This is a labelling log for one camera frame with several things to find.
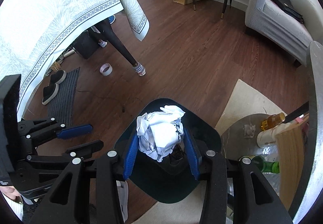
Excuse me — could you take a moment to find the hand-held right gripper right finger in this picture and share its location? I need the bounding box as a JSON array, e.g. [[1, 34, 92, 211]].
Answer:
[[183, 128, 293, 224]]

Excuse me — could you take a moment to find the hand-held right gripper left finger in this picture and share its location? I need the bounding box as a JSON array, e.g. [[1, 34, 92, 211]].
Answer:
[[30, 136, 140, 224]]

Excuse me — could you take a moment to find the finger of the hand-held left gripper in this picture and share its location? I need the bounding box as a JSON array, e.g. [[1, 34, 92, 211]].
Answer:
[[18, 117, 94, 146], [26, 140, 104, 162]]

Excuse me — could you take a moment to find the dark plastic waste bin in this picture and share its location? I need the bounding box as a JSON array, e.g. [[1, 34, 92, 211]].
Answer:
[[115, 98, 222, 204]]

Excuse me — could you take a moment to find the white paper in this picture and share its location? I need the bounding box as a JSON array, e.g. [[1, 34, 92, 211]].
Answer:
[[136, 105, 186, 162]]

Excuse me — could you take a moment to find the person's left forearm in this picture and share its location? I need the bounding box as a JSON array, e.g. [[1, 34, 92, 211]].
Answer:
[[4, 197, 24, 224]]

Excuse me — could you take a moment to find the person's left hand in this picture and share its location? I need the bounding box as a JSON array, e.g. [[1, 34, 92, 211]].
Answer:
[[0, 186, 23, 204]]

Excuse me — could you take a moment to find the dark ribbed floor mat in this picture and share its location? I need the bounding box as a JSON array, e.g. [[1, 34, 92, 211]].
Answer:
[[47, 67, 81, 126]]

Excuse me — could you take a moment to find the light grey slipper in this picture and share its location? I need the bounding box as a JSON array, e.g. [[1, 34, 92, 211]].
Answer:
[[117, 181, 130, 222]]

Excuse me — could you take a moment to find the black slipper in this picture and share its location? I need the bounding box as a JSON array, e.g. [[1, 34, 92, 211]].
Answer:
[[42, 83, 60, 106], [50, 70, 67, 85]]

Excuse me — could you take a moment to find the clear tape roll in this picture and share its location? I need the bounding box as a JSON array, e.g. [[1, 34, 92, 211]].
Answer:
[[100, 63, 113, 77]]

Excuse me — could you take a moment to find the green glass bottle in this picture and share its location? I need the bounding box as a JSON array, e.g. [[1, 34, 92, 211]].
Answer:
[[250, 155, 280, 174]]

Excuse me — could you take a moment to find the white plastic bottle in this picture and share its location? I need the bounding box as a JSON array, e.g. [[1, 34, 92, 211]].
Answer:
[[257, 123, 296, 149]]

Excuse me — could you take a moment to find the cream rug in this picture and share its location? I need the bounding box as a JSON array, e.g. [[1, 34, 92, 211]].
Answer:
[[131, 79, 288, 224]]

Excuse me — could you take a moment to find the black box under table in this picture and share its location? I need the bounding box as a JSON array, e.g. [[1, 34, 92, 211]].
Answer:
[[74, 33, 100, 60]]

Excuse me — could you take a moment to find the amber bottle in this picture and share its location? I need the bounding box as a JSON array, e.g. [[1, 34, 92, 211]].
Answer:
[[261, 112, 286, 130]]

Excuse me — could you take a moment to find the dark table leg striped sock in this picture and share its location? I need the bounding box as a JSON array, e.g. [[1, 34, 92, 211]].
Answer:
[[94, 18, 147, 77], [90, 26, 108, 48]]

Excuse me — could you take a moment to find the pale green patterned tablecloth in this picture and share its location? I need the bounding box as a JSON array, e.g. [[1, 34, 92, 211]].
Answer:
[[0, 0, 150, 123]]

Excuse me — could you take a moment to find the round grey marble table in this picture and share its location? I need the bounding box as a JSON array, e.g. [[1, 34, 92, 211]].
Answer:
[[221, 41, 323, 219]]

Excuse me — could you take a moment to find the grey fabric armchair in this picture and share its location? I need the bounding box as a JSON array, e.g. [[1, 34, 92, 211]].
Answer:
[[245, 0, 318, 66]]

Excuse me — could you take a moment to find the black leather bag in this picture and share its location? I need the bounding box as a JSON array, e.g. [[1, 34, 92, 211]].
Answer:
[[270, 0, 304, 24]]

